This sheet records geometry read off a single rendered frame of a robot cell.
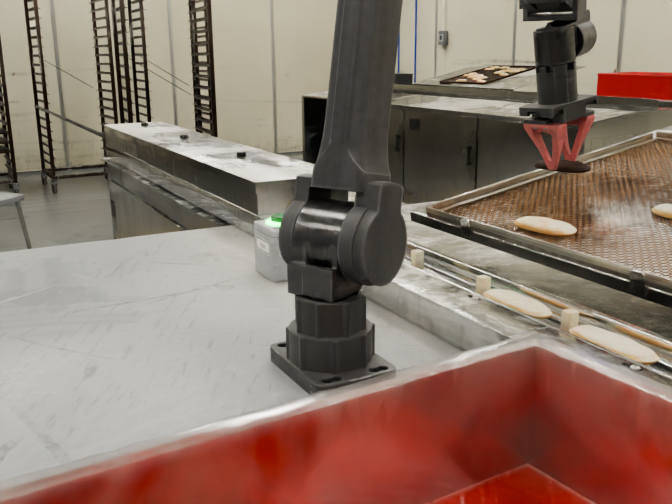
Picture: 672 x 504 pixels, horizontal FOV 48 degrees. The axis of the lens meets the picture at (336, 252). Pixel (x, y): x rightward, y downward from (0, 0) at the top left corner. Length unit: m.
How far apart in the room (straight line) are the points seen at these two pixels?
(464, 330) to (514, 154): 3.21
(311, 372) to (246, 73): 7.62
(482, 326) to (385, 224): 0.15
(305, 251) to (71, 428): 0.26
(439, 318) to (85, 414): 0.38
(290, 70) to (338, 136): 7.77
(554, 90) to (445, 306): 0.44
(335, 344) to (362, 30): 0.29
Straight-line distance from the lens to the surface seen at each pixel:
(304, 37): 8.55
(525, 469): 0.61
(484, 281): 0.90
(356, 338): 0.72
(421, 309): 0.86
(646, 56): 5.60
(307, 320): 0.72
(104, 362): 0.83
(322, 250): 0.71
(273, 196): 1.29
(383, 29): 0.73
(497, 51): 6.70
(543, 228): 1.03
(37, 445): 0.68
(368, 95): 0.71
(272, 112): 8.41
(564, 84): 1.16
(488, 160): 4.14
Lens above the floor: 1.13
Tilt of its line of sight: 15 degrees down
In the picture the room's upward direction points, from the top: 1 degrees counter-clockwise
